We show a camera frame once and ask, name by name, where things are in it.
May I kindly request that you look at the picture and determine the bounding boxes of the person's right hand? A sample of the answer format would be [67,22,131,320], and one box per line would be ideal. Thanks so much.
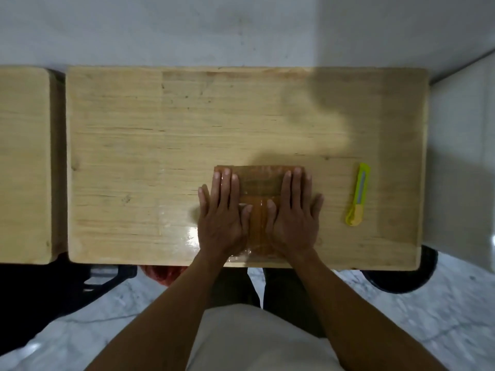
[266,167,325,260]

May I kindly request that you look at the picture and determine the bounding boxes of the person's left hand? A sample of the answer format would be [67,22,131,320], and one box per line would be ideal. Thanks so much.
[197,168,253,261]

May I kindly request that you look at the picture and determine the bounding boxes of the brown plastic-wrapped package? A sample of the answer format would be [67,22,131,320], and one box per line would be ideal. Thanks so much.
[213,164,318,268]

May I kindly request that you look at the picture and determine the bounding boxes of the person's right forearm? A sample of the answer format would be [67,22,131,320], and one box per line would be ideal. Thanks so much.
[287,248,450,371]

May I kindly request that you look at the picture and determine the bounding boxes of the person's left forearm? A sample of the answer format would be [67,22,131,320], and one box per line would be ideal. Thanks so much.
[84,249,231,371]

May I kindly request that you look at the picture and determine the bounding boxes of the yellow-green utility knife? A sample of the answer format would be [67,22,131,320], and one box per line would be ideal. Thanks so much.
[344,162,371,227]

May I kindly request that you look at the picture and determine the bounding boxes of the dark trousers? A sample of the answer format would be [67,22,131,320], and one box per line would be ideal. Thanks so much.
[210,266,326,339]

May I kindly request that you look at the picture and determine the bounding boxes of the red plastic bag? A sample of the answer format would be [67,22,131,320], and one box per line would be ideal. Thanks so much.
[139,265,190,287]

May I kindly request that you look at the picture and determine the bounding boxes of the black round stool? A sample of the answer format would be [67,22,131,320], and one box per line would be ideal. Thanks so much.
[363,245,439,294]

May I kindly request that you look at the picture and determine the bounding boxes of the white shirt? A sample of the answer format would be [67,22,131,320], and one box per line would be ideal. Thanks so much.
[185,303,345,371]

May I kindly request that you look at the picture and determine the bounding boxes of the black plastic chair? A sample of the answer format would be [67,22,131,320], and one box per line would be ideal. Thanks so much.
[0,262,138,357]

